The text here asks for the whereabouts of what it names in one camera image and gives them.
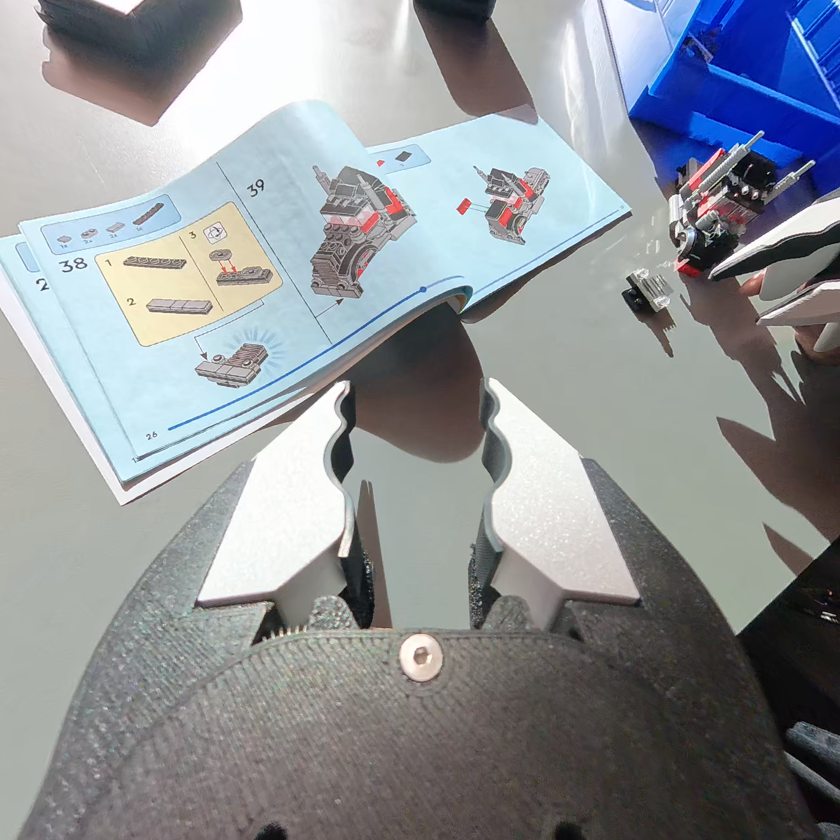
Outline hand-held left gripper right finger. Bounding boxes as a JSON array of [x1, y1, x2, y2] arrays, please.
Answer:
[[467, 376, 643, 631]]

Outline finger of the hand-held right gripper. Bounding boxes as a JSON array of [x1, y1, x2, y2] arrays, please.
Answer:
[[707, 196, 840, 301], [755, 279, 840, 355]]

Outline grey desk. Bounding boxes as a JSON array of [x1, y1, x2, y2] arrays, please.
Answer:
[[0, 0, 840, 657]]

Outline light blue instruction booklet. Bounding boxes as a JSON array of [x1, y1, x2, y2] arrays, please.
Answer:
[[0, 98, 634, 506]]

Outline black flat power bank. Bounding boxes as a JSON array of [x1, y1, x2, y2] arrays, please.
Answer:
[[36, 0, 244, 56]]

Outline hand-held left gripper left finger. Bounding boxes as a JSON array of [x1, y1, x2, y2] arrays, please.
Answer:
[[196, 379, 376, 630]]

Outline black red toy brick truck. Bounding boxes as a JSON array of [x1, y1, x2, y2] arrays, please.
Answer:
[[668, 130, 818, 280]]

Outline blue plastic parts bin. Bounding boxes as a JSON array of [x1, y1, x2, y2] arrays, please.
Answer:
[[784, 0, 840, 178], [600, 0, 808, 165]]

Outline grey black grille brick assembly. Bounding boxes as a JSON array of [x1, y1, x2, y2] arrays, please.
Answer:
[[622, 269, 673, 315]]

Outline person's right hand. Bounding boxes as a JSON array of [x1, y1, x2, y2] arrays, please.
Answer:
[[740, 270, 840, 368]]

